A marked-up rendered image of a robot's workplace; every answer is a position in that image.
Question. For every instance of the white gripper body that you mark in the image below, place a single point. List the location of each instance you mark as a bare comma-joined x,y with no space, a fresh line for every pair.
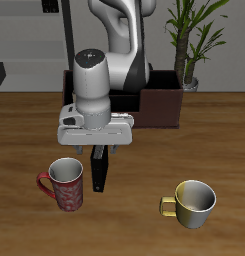
97,135

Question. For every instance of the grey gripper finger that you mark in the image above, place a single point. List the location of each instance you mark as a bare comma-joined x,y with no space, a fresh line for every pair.
113,148
79,149

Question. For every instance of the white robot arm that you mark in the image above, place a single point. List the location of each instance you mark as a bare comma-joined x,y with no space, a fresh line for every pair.
124,43

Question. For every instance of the dark brown desk caddy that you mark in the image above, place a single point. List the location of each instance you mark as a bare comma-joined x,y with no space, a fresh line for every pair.
160,103

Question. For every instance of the red patterned mug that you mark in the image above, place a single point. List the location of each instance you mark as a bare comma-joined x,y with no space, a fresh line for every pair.
67,186

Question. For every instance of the yellow and white mug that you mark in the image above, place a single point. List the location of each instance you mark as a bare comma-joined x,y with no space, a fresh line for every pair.
194,205

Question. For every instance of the green pot plant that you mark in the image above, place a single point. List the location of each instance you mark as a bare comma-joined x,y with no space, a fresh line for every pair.
190,36

